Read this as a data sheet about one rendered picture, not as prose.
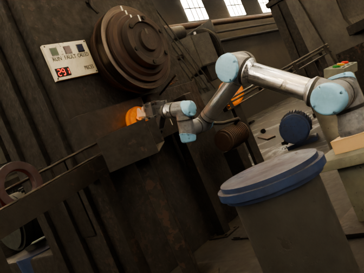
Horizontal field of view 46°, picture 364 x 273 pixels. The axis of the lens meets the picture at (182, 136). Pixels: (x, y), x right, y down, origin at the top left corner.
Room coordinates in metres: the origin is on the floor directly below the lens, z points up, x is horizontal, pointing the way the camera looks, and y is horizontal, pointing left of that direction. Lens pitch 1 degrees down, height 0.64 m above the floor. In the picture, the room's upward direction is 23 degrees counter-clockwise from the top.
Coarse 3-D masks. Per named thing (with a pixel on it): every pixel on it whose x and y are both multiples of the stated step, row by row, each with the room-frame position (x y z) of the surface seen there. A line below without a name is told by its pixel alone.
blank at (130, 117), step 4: (132, 108) 2.15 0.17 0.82; (136, 108) 2.17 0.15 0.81; (140, 108) 2.19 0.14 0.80; (128, 112) 2.14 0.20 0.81; (132, 112) 2.14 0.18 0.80; (136, 112) 2.16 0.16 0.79; (128, 116) 2.12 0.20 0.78; (132, 116) 2.13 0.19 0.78; (128, 120) 2.11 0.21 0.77; (132, 120) 2.12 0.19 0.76; (128, 124) 2.11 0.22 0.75
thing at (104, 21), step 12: (108, 12) 2.19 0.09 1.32; (96, 36) 2.16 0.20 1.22; (108, 48) 2.11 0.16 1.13; (108, 60) 2.12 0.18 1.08; (168, 60) 2.42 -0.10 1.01; (120, 72) 2.12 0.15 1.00; (168, 72) 2.39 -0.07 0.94; (132, 84) 2.19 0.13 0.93; (144, 84) 2.22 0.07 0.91; (156, 84) 2.28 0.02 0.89
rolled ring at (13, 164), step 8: (0, 168) 1.58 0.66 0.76; (8, 168) 1.59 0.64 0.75; (16, 168) 1.61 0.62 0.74; (24, 168) 1.63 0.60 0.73; (32, 168) 1.66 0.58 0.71; (0, 176) 1.56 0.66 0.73; (32, 176) 1.65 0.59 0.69; (40, 176) 1.67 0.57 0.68; (0, 184) 1.55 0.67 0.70; (32, 184) 1.66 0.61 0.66; (40, 184) 1.66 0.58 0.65; (0, 192) 1.54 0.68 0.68; (8, 200) 1.55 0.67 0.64
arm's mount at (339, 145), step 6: (336, 138) 1.69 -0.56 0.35; (342, 138) 1.62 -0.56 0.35; (348, 138) 1.60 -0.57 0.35; (354, 138) 1.59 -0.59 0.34; (360, 138) 1.57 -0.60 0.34; (336, 144) 1.64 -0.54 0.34; (342, 144) 1.62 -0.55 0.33; (348, 144) 1.61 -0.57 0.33; (354, 144) 1.59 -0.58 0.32; (360, 144) 1.58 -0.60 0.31; (336, 150) 1.65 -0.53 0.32; (342, 150) 1.63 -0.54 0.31; (348, 150) 1.61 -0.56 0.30
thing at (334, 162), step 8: (328, 152) 1.75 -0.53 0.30; (344, 152) 1.63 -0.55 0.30; (352, 152) 1.57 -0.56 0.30; (360, 152) 1.52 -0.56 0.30; (328, 160) 1.61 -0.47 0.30; (336, 160) 1.58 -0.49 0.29; (344, 160) 1.56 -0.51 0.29; (352, 160) 1.54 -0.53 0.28; (360, 160) 1.52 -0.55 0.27; (328, 168) 1.61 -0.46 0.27; (336, 168) 1.59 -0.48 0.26
